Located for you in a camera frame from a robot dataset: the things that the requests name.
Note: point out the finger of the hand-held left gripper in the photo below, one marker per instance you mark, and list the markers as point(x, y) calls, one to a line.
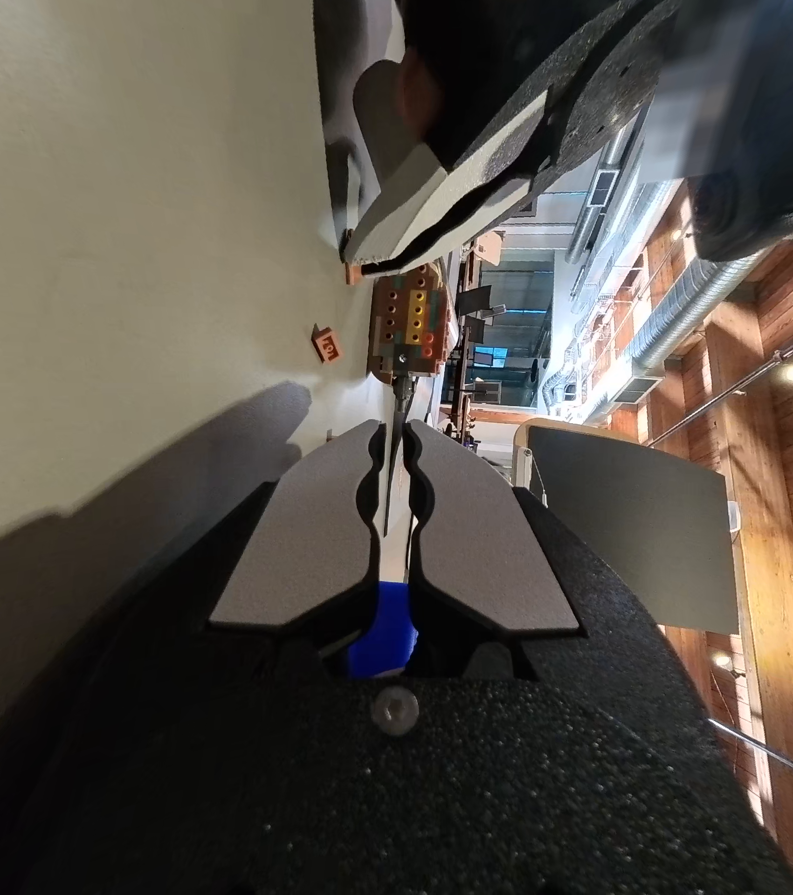
point(452, 182)
point(466, 224)

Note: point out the silver ventilation duct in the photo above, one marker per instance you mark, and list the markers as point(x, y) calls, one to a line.
point(683, 314)
point(602, 203)

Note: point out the metal ceiling pipe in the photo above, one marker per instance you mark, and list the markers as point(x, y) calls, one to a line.
point(739, 388)

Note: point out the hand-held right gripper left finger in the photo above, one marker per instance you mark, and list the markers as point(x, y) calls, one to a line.
point(305, 538)

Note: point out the stepped reddish-brown toy brick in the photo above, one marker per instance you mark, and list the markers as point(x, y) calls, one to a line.
point(327, 344)

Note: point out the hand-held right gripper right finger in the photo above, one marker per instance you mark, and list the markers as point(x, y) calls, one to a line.
point(487, 545)

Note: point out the person's left hand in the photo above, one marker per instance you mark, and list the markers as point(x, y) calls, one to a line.
point(418, 98)

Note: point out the small reddish-brown toy brick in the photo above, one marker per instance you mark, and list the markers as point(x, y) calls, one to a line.
point(352, 273)

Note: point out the reddish-brown toy brick model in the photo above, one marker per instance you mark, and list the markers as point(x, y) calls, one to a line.
point(410, 314)

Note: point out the grey desk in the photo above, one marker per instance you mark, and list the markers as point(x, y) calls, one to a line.
point(123, 210)

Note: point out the blue plastic storage bin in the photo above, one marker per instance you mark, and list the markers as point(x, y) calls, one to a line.
point(382, 629)

